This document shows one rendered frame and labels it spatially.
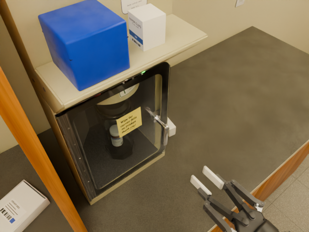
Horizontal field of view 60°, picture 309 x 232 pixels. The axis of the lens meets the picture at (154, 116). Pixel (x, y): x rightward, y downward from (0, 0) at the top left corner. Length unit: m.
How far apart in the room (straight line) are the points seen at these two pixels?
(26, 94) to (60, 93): 0.65
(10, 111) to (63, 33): 0.14
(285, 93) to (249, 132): 0.32
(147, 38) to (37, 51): 0.19
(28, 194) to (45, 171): 0.45
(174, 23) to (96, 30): 0.24
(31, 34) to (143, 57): 0.19
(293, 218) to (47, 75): 1.91
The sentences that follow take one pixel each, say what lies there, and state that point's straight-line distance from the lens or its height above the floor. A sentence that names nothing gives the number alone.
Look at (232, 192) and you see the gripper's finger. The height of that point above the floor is 1.15.
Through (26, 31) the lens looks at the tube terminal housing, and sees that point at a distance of 0.49.
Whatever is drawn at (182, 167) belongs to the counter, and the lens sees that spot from 1.01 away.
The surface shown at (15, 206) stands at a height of 0.98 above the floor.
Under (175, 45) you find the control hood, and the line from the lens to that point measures 0.53.
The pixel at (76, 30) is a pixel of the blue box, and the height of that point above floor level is 1.60.
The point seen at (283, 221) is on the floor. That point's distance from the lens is 2.11.
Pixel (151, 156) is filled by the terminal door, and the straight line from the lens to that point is 0.94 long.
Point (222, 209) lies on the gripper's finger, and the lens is 0.72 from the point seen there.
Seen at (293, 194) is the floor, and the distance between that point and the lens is 2.23.
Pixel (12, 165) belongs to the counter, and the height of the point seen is 0.94.
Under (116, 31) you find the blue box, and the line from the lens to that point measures 0.42.
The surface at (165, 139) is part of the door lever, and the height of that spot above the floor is 1.15.
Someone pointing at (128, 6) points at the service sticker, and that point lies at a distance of 0.56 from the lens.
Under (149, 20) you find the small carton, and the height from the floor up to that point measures 1.57.
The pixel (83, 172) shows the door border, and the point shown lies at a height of 1.16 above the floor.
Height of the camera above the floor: 1.80
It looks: 48 degrees down
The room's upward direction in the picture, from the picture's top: straight up
